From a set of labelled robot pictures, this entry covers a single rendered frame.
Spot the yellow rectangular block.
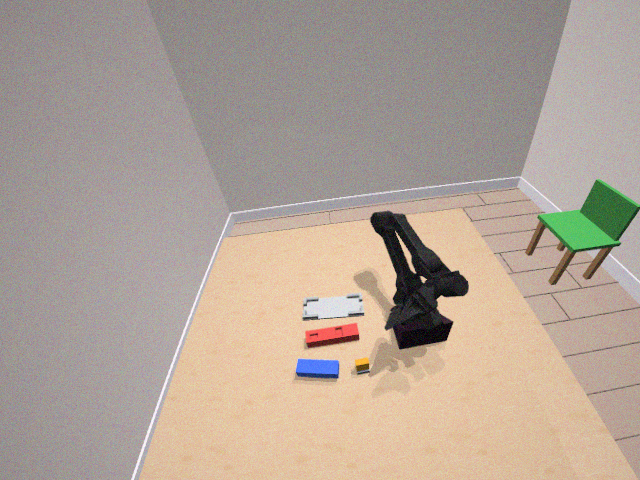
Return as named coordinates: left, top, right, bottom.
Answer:
left=355, top=357, right=369, bottom=371

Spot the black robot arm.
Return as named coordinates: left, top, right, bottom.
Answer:
left=370, top=211, right=469, bottom=330

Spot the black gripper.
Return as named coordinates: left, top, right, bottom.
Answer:
left=384, top=285, right=438, bottom=331

